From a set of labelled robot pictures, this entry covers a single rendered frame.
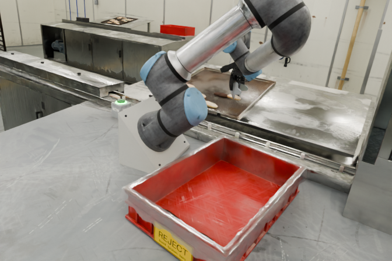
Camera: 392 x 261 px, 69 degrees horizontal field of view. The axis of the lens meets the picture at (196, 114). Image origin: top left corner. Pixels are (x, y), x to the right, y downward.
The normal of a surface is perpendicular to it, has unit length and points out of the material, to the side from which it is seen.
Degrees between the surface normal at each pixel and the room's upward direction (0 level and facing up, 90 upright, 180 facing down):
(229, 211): 0
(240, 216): 0
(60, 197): 0
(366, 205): 90
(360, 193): 90
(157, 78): 83
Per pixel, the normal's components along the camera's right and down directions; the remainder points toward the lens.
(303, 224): 0.07, -0.93
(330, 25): -0.55, 0.26
